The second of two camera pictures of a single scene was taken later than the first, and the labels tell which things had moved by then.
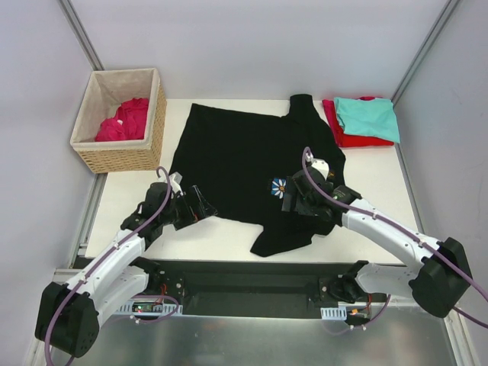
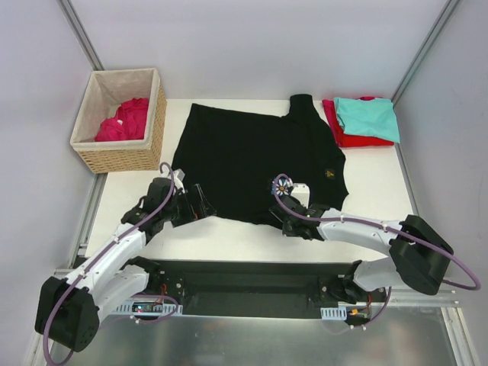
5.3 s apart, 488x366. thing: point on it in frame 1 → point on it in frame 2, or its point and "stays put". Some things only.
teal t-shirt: [372, 117] stays put
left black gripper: [191, 204] stays put
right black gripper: [296, 195] → [288, 210]
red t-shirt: [344, 139] stays put
